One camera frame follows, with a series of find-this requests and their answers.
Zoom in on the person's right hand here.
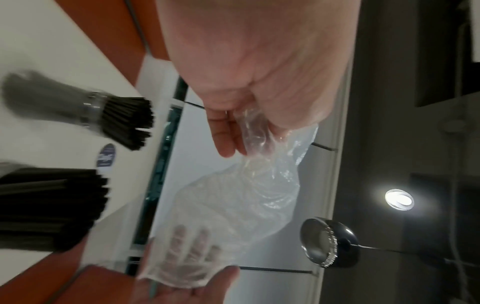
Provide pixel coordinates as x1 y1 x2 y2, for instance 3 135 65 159
132 224 241 304

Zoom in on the person's left hand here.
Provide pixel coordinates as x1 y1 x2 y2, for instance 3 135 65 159
155 0 363 159

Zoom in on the clear plastic bag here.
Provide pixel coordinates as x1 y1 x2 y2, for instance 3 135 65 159
135 107 320 289

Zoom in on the black pendant lamp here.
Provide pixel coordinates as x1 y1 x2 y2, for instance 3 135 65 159
299 217 480 268

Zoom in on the banded bundle of black straws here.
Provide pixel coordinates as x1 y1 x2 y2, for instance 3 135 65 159
1 71 155 151

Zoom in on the round blue sticker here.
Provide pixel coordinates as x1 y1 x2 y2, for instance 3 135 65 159
96 143 117 169

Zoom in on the large bundle of black straws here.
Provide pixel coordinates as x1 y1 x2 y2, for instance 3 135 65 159
0 167 110 253

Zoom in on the round ceiling spotlight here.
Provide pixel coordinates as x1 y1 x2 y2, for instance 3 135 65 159
384 189 415 212

